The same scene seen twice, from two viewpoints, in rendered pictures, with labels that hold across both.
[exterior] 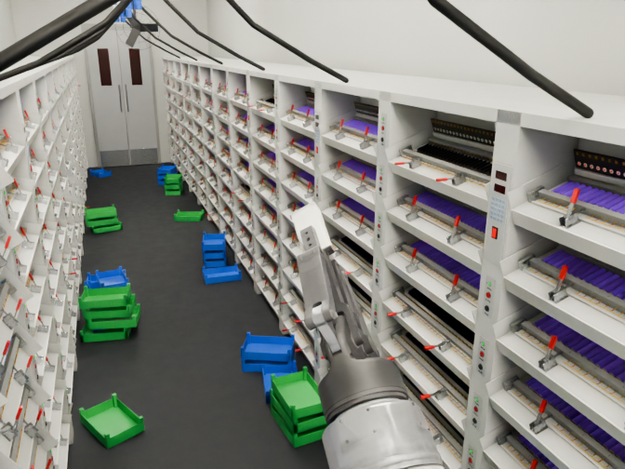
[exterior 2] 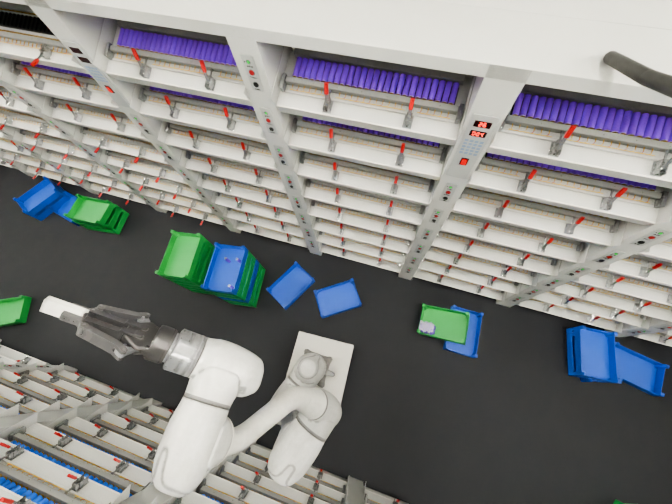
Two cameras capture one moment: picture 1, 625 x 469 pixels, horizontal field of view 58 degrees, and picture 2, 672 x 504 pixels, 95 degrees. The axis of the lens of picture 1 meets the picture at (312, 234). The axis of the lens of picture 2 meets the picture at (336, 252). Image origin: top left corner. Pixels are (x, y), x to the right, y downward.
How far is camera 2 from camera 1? 0.45 m
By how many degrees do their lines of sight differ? 57
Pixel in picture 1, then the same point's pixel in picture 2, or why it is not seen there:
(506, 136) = (49, 18)
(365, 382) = (160, 351)
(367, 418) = (173, 360)
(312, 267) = (91, 336)
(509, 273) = (140, 108)
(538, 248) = not seen: hidden behind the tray
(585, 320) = (197, 123)
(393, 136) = not seen: outside the picture
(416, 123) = not seen: outside the picture
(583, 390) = (219, 149)
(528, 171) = (90, 38)
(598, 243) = (171, 84)
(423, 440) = (195, 345)
